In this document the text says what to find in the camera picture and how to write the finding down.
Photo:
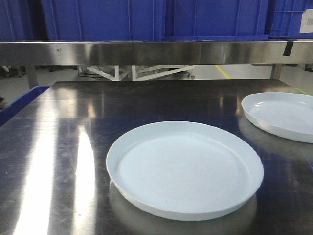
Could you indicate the light blue plate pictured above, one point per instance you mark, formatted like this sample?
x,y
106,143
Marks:
x,y
183,170
287,115

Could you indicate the right steel shelf leg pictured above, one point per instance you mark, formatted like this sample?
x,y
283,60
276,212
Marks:
x,y
276,71

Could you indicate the steel shelf leg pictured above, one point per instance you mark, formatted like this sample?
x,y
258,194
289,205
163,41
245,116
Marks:
x,y
276,71
31,76

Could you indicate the left steel shelf leg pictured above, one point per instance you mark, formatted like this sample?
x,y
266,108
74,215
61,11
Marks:
x,y
31,76

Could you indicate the blue plastic crate centre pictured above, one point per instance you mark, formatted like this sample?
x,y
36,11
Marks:
x,y
155,20

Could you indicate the blue plastic crate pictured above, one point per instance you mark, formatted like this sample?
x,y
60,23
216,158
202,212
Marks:
x,y
22,20
284,18
155,20

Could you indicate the black tape strip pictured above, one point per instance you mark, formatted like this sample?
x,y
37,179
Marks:
x,y
288,48

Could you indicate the blue bin beside table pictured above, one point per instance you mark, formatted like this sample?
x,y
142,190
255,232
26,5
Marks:
x,y
16,106

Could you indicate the blue plastic crate right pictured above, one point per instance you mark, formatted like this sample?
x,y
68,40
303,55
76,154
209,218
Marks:
x,y
284,18

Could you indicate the blue plastic crate left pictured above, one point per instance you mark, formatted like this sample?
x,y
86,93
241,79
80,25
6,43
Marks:
x,y
22,20

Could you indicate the white paper label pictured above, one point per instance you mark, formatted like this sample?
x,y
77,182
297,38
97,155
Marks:
x,y
306,25

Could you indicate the white metal frame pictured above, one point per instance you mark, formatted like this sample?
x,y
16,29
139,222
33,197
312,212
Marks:
x,y
135,73

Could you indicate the stainless steel shelf rail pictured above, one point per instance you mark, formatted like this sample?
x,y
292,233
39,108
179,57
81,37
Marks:
x,y
153,53

